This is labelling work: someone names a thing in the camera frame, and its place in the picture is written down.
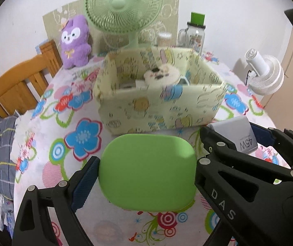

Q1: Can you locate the yellow fabric storage box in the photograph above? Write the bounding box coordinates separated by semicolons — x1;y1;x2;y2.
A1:
93;47;228;136

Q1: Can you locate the beige wooden door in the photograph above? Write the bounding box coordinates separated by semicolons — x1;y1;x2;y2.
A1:
261;34;293;110

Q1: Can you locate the cotton swab jar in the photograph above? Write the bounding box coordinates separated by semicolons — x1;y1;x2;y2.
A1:
157;32;173;47

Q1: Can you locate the glass jar with green lid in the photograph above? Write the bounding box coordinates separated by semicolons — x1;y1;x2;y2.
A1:
177;12;206;54

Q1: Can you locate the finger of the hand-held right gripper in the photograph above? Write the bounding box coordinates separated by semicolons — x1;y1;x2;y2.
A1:
195;125;293;226
249;122;293;169

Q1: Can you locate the green desk fan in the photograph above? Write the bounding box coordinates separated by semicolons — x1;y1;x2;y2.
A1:
83;0;163;50

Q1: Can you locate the bear-shaped round case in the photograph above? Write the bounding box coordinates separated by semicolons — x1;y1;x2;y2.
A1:
143;65;181;85

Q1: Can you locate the purple plush toy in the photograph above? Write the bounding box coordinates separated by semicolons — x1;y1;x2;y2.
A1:
60;15;92;69

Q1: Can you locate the white plug charger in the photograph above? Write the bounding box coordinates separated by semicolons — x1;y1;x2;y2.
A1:
207;116;258;152

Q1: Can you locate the floral tablecloth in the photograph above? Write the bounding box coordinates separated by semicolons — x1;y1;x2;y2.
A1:
9;49;293;246

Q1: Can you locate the wooden bed headboard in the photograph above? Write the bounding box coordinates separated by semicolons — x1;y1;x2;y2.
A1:
0;40;63;118

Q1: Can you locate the green rounded case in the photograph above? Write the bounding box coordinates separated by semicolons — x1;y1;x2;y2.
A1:
98;133;197;212

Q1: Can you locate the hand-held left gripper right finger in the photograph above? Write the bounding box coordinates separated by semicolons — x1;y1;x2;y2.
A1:
206;219;240;246

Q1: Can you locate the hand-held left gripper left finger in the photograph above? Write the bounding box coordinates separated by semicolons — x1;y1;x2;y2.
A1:
12;156;100;246

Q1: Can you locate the white standing fan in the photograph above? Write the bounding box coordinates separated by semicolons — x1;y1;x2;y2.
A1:
244;48;285;96

